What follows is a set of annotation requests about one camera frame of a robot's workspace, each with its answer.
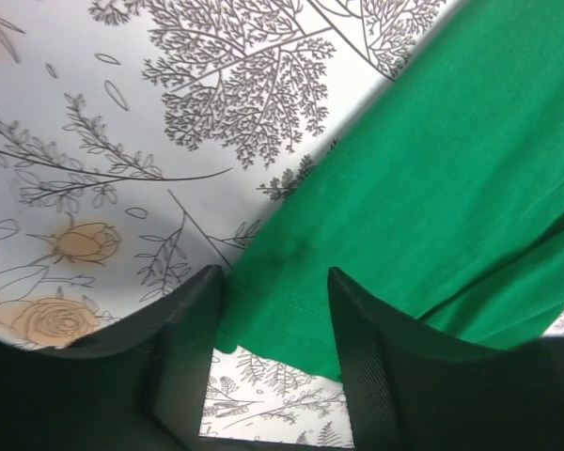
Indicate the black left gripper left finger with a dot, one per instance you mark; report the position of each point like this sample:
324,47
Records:
138,384

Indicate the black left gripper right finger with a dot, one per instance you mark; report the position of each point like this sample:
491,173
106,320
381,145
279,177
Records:
410,387

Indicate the green t shirt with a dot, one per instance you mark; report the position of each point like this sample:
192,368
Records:
445,199

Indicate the floral table cloth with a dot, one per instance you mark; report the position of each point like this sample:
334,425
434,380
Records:
142,141

